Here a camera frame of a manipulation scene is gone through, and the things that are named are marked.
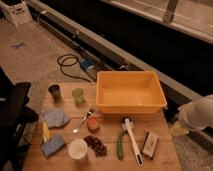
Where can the silver metal fork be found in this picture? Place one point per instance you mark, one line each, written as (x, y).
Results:
(88, 114)

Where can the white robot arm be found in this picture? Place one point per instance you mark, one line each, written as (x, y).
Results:
(194, 116)

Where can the green plastic cup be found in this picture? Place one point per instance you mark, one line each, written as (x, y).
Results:
(78, 95)

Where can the dark brown cup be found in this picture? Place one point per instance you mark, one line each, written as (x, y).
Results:
(54, 90)

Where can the white paper cup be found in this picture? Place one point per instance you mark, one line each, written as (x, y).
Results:
(78, 149)

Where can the yellow plastic bin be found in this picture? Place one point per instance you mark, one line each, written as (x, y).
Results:
(129, 92)

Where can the blue power box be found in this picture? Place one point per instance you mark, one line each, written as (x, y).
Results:
(86, 64)

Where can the orange round toy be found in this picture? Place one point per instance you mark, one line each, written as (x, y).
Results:
(93, 124)

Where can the blue cloth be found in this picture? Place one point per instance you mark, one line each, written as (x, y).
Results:
(55, 118)

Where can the purple grape bunch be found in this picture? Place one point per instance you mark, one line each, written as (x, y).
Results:
(96, 145)

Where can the green pepper toy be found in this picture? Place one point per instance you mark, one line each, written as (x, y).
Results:
(119, 145)

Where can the black and white box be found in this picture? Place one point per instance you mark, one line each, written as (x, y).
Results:
(150, 144)

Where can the yellow banana toy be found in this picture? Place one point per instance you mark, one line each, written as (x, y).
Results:
(45, 132)

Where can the blue sponge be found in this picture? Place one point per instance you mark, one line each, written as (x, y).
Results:
(53, 145)

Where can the black chair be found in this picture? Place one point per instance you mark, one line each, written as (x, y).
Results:
(14, 115)

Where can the white cardboard box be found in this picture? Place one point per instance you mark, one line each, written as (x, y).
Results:
(17, 14)

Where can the white long-handled brush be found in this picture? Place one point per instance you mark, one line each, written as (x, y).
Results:
(127, 125)

